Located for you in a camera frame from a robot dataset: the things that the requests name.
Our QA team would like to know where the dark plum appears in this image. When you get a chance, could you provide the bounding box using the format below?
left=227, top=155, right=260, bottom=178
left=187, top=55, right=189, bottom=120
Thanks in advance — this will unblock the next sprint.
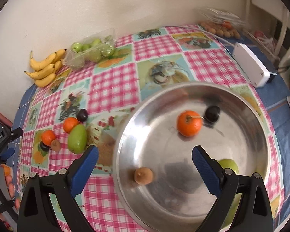
left=76, top=109, right=88, bottom=123
left=39, top=141, right=50, bottom=152
left=204, top=105, right=221, bottom=123

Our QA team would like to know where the green mango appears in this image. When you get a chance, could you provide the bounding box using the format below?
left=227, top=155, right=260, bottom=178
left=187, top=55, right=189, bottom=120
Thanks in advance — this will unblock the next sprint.
left=218, top=158, right=241, bottom=228
left=67, top=124, right=87, bottom=154

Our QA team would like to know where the green mango front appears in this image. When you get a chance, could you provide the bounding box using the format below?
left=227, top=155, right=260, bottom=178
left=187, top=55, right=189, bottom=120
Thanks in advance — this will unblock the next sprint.
left=218, top=158, right=241, bottom=228

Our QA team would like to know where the brown kiwi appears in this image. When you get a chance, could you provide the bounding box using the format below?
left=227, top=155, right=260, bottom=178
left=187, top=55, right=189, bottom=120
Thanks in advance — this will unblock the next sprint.
left=133, top=167, right=154, bottom=185
left=50, top=139, right=61, bottom=152

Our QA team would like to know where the dark plum front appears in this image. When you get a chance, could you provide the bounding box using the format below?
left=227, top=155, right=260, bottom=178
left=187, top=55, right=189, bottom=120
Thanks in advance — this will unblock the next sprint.
left=204, top=105, right=221, bottom=123

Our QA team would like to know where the orange mandarin with stem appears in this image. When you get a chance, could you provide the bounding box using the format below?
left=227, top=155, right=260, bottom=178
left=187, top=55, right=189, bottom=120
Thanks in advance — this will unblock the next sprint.
left=177, top=111, right=203, bottom=137

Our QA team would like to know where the clear tray of green fruits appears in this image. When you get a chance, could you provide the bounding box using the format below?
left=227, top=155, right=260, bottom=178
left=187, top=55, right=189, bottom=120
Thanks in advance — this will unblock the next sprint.
left=63, top=28, right=116, bottom=70

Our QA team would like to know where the clear box of brown fruits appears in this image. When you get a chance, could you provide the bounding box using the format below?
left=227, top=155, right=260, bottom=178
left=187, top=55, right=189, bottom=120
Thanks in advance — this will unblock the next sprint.
left=199, top=8, right=245, bottom=39

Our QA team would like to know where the person's left hand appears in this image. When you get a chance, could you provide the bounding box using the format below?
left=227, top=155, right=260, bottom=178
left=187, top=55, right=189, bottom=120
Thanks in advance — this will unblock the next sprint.
left=5, top=175, right=20, bottom=210

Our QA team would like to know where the pink checkered fruit tablecloth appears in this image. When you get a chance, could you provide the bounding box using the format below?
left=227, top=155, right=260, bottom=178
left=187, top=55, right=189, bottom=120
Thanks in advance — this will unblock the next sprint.
left=15, top=25, right=284, bottom=231

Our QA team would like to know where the yellow banana bunch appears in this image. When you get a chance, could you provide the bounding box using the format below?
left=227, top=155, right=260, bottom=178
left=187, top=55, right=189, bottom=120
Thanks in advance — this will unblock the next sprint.
left=24, top=49, right=66, bottom=88

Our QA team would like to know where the large steel bowl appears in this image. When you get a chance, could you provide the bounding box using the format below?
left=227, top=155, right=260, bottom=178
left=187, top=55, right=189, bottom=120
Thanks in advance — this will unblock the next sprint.
left=113, top=82, right=271, bottom=231

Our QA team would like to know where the black power adapter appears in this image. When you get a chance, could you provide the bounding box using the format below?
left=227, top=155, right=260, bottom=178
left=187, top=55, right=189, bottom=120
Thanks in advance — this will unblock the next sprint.
left=267, top=72, right=278, bottom=83

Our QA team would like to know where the white plastic box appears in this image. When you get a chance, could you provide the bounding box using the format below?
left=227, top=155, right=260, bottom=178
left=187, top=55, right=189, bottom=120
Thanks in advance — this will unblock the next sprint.
left=232, top=43, right=270, bottom=88

